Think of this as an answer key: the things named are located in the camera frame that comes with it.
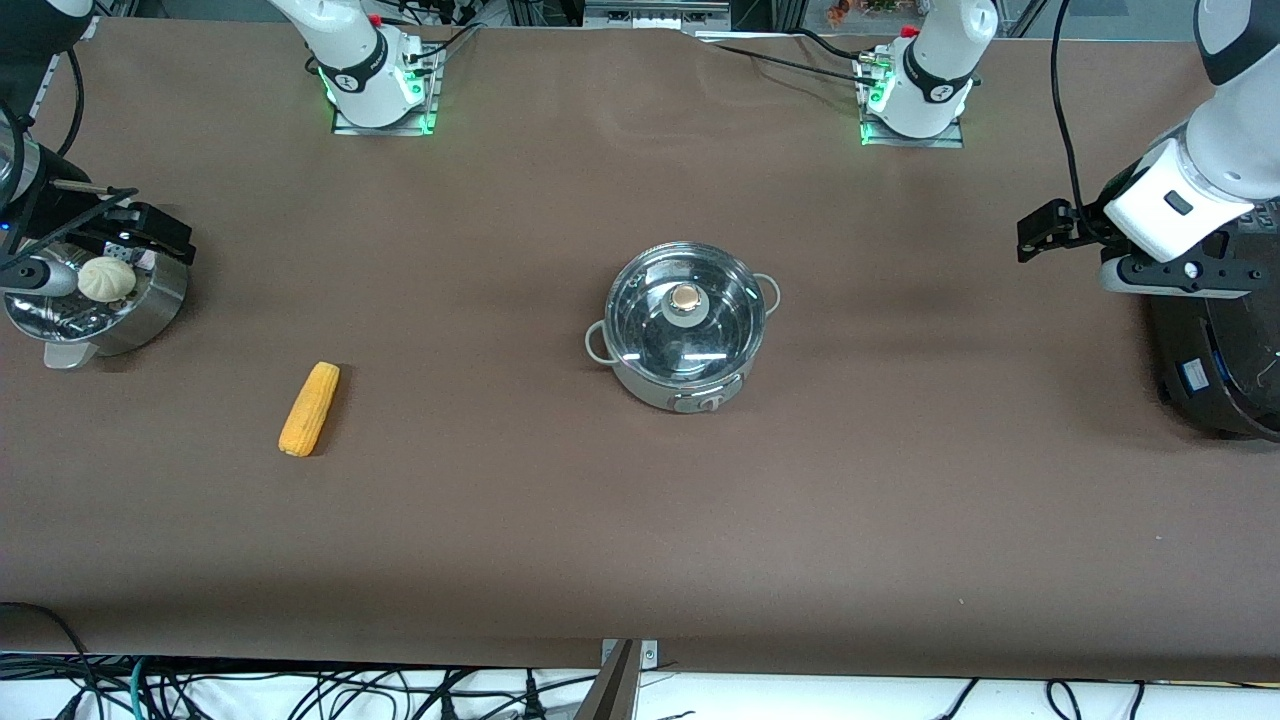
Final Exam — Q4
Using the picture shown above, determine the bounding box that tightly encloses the yellow corn cob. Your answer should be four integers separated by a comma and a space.
277, 361, 342, 459

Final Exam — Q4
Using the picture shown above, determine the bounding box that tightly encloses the glass pot lid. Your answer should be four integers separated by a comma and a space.
604, 240, 770, 385

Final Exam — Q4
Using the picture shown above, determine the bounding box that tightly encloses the steel steamer pot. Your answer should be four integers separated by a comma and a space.
4, 245, 190, 372

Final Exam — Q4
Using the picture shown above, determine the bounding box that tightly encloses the steel cooking pot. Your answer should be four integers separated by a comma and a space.
585, 240, 782, 415

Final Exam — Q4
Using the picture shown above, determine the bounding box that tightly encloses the white steamed bun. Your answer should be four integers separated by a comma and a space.
77, 255, 137, 305

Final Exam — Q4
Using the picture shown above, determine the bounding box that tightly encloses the black round cooker appliance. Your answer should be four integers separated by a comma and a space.
1143, 198, 1280, 443

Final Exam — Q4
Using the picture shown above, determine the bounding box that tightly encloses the brown table cover sheet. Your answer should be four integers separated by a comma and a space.
0, 16, 1280, 683

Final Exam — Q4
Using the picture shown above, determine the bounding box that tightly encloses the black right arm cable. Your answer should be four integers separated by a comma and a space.
0, 45, 141, 276

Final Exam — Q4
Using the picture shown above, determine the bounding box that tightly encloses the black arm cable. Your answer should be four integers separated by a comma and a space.
1048, 0, 1096, 223
0, 45, 141, 276

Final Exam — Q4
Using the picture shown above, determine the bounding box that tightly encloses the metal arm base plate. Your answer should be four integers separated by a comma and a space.
858, 48, 968, 150
331, 42, 443, 137

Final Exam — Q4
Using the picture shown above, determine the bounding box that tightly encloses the aluminium table edge rail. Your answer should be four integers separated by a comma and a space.
18, 12, 103, 126

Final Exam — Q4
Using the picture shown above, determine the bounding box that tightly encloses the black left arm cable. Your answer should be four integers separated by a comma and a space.
1048, 0, 1096, 223

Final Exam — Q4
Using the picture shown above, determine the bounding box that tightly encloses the short black table cable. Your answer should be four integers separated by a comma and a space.
788, 27, 867, 65

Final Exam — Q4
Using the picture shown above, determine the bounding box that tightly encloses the long black table cable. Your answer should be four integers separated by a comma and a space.
698, 38, 881, 89

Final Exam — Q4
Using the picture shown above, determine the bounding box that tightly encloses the black curved floor cable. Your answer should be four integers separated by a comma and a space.
0, 600, 96, 691

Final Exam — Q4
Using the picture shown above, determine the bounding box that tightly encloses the grey aluminium frame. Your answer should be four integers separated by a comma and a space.
583, 0, 733, 33

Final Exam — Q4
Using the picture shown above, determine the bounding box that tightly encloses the small metal clamp bracket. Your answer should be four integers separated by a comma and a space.
599, 638, 660, 669

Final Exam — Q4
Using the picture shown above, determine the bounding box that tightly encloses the dark camera stand pole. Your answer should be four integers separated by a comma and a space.
573, 640, 642, 720

